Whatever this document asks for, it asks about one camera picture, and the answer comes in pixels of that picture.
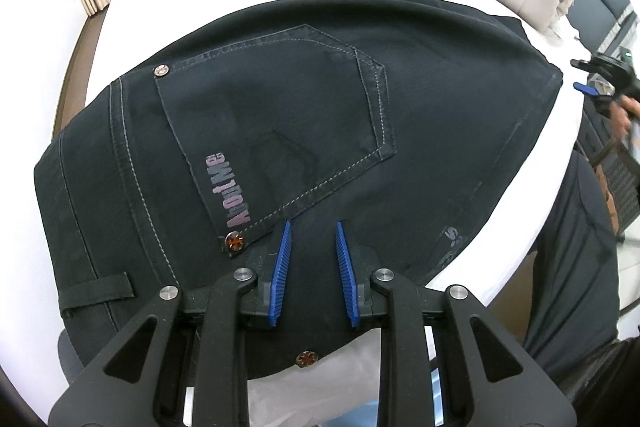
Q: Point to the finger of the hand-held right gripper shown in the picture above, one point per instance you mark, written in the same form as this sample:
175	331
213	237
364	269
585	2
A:
584	89
585	65

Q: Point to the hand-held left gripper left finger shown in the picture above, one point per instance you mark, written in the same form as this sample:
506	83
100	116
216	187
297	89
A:
281	267

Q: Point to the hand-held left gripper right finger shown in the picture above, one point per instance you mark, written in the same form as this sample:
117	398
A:
346	267

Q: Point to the black denim pants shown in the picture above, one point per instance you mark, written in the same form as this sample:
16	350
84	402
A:
325	82

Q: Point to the person's right forearm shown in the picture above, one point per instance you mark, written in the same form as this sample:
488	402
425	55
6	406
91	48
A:
620	177

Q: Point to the person's right hand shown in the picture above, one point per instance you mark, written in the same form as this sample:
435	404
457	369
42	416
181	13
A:
627	119

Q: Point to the person's dark clothing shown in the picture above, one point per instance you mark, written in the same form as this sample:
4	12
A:
570	257

